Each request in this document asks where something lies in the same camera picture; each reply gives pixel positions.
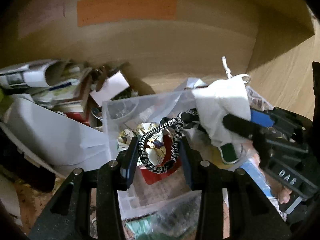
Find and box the black patterned-trim fabric pouch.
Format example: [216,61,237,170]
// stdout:
[138,108,199,174]

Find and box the floral yellow white scrunchie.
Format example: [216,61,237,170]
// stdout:
[117,122,172,166]

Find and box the yellow green sponge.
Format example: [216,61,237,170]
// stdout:
[213,143,244,165]

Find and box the white cloth drawstring pouch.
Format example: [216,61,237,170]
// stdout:
[191,56,252,153]

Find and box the clear plastic storage bin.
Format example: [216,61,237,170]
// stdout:
[101,87,241,230]

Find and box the person's hand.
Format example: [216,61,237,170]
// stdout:
[278,186,292,204]

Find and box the white paper sheet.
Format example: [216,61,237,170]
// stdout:
[4,98,110,175]

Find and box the small white cardboard box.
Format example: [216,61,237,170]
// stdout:
[90,71,130,107]

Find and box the orange sticky note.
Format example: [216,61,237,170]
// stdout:
[77,0,177,27]

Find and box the pink sticky note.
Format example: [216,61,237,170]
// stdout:
[18,0,65,38]

